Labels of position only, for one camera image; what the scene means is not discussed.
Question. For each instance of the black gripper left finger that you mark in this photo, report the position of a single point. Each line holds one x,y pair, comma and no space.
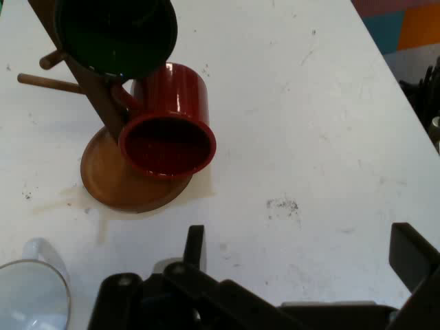
206,302

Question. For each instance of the teal foam mat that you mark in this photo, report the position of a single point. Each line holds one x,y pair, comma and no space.
383,32

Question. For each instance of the black camera stand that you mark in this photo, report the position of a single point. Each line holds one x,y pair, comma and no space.
421,96

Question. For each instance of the large red foam block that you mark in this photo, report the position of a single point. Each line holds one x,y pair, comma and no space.
395,5

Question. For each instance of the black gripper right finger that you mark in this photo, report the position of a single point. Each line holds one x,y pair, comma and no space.
412,254

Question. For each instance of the wooden mug tree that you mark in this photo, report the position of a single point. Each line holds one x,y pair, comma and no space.
113,182

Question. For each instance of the white enamel mug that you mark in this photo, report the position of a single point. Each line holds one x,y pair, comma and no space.
31,302

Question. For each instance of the orange foam piece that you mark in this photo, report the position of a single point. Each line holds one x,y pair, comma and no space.
423,27

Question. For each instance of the green enamel mug with print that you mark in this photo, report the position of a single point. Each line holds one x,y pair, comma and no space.
117,34

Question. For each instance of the red enamel mug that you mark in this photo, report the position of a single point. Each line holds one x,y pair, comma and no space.
178,93

